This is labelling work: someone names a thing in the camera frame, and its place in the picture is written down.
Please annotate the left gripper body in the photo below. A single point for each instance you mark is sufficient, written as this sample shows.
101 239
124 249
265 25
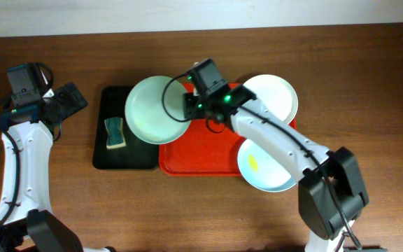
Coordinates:
73 96

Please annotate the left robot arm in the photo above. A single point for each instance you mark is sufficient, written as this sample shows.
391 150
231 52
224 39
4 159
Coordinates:
25 208

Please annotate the light blue plate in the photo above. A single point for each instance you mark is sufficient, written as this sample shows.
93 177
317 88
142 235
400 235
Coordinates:
261 171

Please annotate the green and yellow sponge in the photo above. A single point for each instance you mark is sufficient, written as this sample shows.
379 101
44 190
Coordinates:
115 134

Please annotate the red plastic tray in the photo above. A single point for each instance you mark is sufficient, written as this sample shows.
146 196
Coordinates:
205 149

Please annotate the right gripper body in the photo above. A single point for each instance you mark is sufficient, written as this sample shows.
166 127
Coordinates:
189 101

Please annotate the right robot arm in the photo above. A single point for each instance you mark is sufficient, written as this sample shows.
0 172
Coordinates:
331 189

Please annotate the pale green plate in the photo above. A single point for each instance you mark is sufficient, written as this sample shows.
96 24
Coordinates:
154 113

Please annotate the white plate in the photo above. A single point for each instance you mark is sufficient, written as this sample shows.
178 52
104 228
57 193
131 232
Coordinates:
277 95

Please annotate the black rectangular tray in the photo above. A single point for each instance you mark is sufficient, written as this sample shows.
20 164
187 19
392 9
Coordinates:
136 154

